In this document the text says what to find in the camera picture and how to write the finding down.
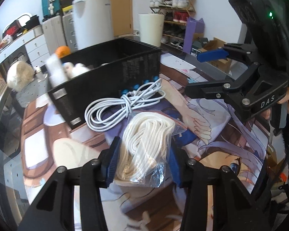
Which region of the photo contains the shoe rack with shoes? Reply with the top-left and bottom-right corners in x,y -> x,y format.
149,0 -> 196,49

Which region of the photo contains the white plush toy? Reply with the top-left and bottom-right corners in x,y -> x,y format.
63,62 -> 90,79

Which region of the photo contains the cream cylindrical cup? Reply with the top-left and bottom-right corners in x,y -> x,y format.
139,14 -> 164,47

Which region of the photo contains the white drawer desk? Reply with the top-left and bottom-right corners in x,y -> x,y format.
0,25 -> 50,67

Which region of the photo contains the white suitcase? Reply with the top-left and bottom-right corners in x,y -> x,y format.
42,16 -> 66,55

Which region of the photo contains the wooden door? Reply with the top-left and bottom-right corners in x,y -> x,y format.
87,0 -> 134,38

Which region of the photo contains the teal suitcase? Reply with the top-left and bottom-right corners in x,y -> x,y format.
42,0 -> 60,21

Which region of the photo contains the white electric kettle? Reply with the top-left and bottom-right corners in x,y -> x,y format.
72,0 -> 114,50

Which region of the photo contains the white foam wrap roll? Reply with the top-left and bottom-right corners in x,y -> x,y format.
46,54 -> 68,87

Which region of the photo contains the bagged cream rope coil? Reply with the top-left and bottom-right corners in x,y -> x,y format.
113,111 -> 191,188

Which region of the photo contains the red black shoe bag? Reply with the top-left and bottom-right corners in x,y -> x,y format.
2,20 -> 22,38

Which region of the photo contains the white cable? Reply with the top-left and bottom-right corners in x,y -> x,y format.
84,78 -> 166,133

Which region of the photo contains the silver suitcase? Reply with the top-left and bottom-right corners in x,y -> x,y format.
62,12 -> 78,52

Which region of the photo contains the black cardboard box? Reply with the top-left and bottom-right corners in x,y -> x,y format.
48,38 -> 162,129

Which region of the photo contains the orange fruit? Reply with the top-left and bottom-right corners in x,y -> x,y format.
55,45 -> 71,59

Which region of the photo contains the anime print desk mat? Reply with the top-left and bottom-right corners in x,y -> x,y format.
21,56 -> 269,230

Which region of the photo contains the brown cardboard box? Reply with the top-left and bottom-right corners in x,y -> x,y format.
197,38 -> 232,73

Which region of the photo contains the cream yarn ball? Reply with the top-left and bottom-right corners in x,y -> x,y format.
7,61 -> 34,92

